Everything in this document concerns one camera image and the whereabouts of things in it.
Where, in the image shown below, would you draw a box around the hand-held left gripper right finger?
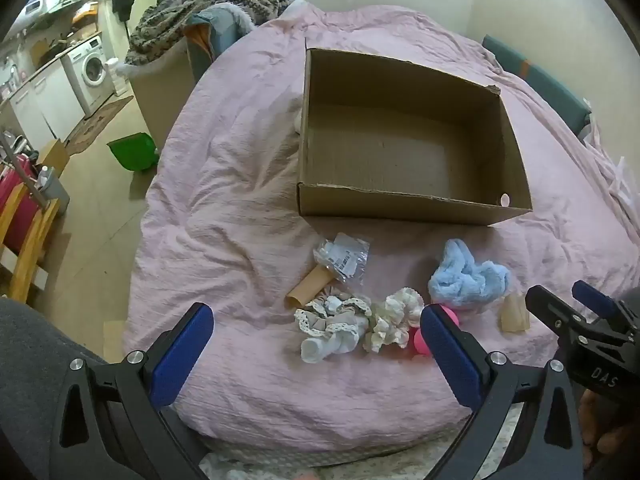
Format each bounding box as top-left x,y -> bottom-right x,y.
420,304 -> 585,480

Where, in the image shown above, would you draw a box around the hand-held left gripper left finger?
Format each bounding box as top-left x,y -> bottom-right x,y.
50,302 -> 216,480

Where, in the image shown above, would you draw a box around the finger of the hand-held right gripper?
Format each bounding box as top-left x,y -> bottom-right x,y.
571,279 -> 620,320
525,284 -> 587,345

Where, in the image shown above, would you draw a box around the cream ruffled scrunchie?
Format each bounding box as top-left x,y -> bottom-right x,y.
369,287 -> 426,353

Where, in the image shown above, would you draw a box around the light blue fluffy cloth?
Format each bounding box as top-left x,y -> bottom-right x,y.
427,238 -> 512,313

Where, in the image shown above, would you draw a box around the lace-trimmed cream socks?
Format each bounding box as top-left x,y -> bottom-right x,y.
294,292 -> 373,365

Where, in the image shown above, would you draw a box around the brown cardboard box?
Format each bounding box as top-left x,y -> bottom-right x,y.
297,35 -> 535,228

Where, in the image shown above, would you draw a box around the person's right hand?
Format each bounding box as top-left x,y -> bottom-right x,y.
577,387 -> 640,461

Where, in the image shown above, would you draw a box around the white ruffled cloth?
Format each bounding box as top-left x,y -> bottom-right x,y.
582,110 -> 640,221

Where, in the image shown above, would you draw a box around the brown cardboard tube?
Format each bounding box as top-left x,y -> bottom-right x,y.
285,265 -> 333,308

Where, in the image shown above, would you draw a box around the clear plastic bag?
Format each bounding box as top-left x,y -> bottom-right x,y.
313,232 -> 371,286

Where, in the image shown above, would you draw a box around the person's grey trouser leg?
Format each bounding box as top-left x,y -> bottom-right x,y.
0,297 -> 108,480

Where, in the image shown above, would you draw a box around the pink bed blanket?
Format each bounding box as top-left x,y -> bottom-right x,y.
122,4 -> 640,456

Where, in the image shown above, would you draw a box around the white patterned bed sheet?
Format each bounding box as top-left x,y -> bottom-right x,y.
200,430 -> 501,480

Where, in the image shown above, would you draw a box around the wooden chair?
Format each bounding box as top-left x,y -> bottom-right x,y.
0,180 -> 61,303

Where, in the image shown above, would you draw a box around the grey bin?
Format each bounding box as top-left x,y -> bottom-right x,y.
35,165 -> 71,216

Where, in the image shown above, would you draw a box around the green dustpan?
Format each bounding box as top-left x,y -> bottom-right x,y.
106,132 -> 161,173

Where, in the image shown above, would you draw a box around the teal headboard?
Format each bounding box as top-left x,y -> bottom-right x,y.
482,35 -> 593,133

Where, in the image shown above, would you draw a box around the small cardboard box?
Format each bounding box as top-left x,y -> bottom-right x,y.
37,137 -> 71,176

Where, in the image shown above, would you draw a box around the pink suitcase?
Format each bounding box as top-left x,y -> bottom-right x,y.
0,152 -> 46,256

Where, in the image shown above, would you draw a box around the patterned floor rug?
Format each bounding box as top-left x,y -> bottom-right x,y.
65,95 -> 135,156

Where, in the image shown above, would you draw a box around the beige upholstered furniture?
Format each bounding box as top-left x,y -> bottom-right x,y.
127,42 -> 197,153

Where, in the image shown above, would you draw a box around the white kitchen cabinets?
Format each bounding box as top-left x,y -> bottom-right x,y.
10,62 -> 86,148

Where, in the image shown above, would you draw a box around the white washing machine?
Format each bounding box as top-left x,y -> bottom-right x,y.
65,37 -> 115,116

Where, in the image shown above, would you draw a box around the blue fleece-lined garment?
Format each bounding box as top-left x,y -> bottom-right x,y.
185,2 -> 258,78

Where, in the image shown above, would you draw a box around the striped knitted blanket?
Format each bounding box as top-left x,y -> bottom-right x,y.
124,0 -> 296,66

